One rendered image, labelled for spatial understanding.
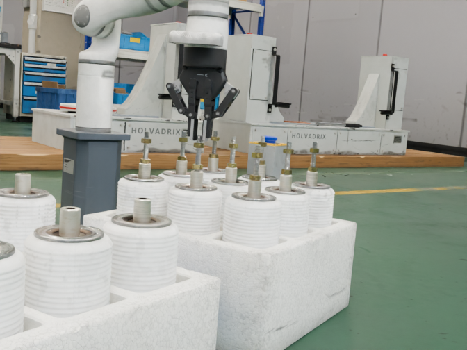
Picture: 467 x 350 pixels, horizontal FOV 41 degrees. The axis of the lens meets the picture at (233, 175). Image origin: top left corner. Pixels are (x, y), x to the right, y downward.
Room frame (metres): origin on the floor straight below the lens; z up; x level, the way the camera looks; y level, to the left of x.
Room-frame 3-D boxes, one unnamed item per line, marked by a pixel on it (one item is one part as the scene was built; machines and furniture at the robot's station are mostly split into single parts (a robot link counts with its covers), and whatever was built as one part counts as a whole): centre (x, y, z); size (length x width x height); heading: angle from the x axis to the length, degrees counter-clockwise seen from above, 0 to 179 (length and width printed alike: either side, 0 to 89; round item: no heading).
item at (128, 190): (1.16, 0.17, 0.16); 0.10 x 0.10 x 0.18
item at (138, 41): (6.45, 1.21, 0.90); 0.50 x 0.38 x 0.21; 38
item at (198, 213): (1.10, 0.06, 0.16); 0.10 x 0.10 x 0.18
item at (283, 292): (1.21, 0.00, 0.09); 0.39 x 0.39 x 0.18; 59
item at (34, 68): (6.63, 2.15, 0.35); 0.59 x 0.47 x 0.69; 37
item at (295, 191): (1.15, -0.10, 0.25); 0.08 x 0.08 x 0.01
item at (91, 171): (1.63, 0.37, 0.15); 0.15 x 0.15 x 0.30; 37
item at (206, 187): (1.10, 0.06, 0.25); 0.08 x 0.08 x 0.01
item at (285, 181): (1.15, -0.10, 0.26); 0.02 x 0.02 x 0.03
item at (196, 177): (1.10, 0.06, 0.26); 0.02 x 0.02 x 0.03
